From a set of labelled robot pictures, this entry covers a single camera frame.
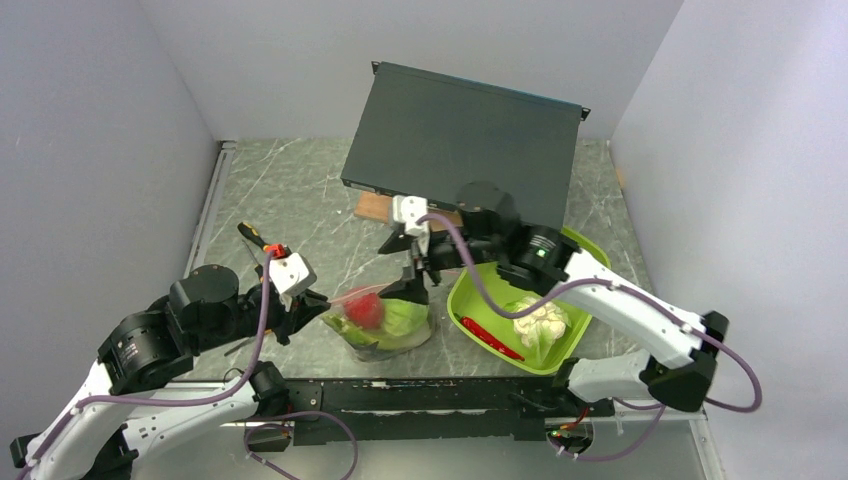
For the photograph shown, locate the wooden block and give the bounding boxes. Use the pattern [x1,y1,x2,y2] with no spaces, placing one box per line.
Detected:
[353,192,463,227]

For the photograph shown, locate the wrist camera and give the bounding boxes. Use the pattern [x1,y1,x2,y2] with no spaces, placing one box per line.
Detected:
[265,243,317,301]
[389,195,431,256]

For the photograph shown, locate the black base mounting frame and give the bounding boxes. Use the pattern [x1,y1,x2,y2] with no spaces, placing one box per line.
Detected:
[250,376,612,446]

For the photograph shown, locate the green cabbage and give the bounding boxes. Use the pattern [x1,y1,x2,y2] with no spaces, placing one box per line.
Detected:
[381,299,431,341]

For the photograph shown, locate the clear zip top bag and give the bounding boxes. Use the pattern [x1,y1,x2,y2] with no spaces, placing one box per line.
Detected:
[321,284,435,362]

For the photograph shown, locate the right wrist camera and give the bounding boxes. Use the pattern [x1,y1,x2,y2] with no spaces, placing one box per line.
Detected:
[389,195,431,256]

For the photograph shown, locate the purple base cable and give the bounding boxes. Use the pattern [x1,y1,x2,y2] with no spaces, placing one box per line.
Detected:
[242,410,362,480]

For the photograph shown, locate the long red chili pepper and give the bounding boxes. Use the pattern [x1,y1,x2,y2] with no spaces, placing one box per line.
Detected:
[460,316,525,362]

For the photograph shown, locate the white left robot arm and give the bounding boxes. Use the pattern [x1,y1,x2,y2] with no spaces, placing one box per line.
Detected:
[10,256,329,479]

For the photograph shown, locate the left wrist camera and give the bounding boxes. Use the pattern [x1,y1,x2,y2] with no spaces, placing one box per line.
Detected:
[265,243,317,301]

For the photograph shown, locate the dark rack server chassis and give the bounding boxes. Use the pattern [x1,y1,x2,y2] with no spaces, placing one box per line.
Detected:
[340,61,590,228]

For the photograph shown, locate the red tomato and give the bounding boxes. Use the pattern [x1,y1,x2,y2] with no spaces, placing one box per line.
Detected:
[343,293,385,330]

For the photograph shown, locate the green celery stalks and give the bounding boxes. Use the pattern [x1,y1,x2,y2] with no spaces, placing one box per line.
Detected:
[322,314,399,350]

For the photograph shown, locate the white cauliflower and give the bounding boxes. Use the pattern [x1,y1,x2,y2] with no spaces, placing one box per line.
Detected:
[505,301,572,370]

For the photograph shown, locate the aluminium rail left edge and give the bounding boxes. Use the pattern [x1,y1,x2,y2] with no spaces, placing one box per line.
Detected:
[156,140,238,366]

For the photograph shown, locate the black yellow screwdriver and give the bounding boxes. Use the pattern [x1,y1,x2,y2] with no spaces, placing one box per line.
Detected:
[241,239,264,282]
[237,222,270,251]

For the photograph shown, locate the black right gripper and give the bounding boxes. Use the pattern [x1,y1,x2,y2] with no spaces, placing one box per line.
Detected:
[377,227,500,305]

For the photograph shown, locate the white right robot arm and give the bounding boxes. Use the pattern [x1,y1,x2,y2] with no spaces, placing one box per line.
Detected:
[379,182,729,415]

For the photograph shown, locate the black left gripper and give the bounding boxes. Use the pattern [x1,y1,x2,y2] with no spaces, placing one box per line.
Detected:
[193,285,332,352]

